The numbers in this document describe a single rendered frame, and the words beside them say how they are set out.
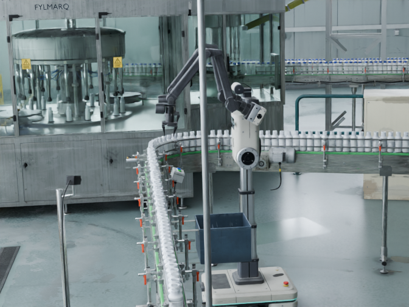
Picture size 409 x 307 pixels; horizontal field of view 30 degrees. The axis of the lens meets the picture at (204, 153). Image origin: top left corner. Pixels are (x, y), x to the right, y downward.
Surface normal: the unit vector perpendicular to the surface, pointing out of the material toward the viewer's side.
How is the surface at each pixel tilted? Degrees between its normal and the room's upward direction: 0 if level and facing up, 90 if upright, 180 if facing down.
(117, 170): 90
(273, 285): 0
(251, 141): 101
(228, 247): 90
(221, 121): 90
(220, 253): 90
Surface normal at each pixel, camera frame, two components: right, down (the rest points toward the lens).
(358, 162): -0.21, 0.23
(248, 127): 0.10, 0.19
